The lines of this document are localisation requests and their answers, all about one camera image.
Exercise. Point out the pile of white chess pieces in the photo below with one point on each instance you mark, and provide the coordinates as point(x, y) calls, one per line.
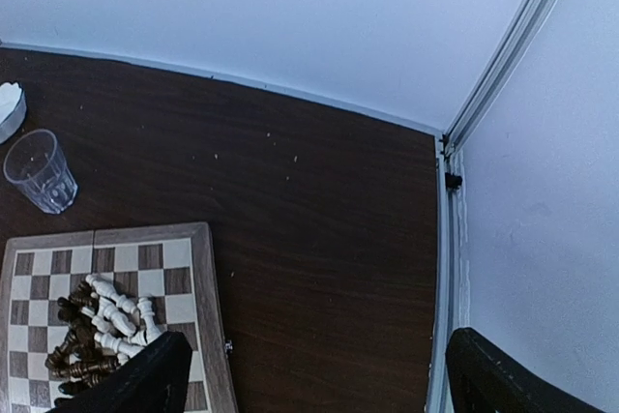
point(123, 327)

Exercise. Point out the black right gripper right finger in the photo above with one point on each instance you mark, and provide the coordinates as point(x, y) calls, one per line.
point(484, 378)

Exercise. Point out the white scalloped bowl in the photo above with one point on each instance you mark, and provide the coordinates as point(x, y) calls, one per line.
point(13, 109)

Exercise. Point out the aluminium frame post right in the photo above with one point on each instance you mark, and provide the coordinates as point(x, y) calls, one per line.
point(452, 301)

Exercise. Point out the clear drinking glass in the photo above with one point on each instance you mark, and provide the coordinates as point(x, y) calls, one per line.
point(37, 167)

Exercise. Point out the wooden chess board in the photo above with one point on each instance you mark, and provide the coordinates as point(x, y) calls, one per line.
point(173, 265)

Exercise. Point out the pile of dark chess pieces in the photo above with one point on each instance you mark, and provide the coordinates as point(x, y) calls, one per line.
point(77, 345)

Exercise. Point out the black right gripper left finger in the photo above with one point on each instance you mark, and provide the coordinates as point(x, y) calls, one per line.
point(156, 379)

